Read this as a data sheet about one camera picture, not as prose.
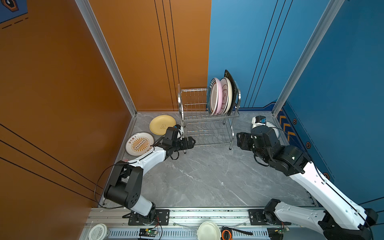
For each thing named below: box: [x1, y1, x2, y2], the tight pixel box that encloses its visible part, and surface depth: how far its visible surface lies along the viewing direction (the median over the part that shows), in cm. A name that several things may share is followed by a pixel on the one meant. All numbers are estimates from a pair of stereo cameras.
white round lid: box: [88, 223, 110, 240], surface depth 66 cm
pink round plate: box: [214, 77, 223, 115], surface depth 73 cm
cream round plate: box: [223, 77, 233, 114], surface depth 73 cm
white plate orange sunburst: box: [125, 132, 155, 157], surface depth 104 cm
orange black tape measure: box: [221, 226, 253, 240], surface depth 68 cm
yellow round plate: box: [149, 114, 177, 136], surface depth 115 cm
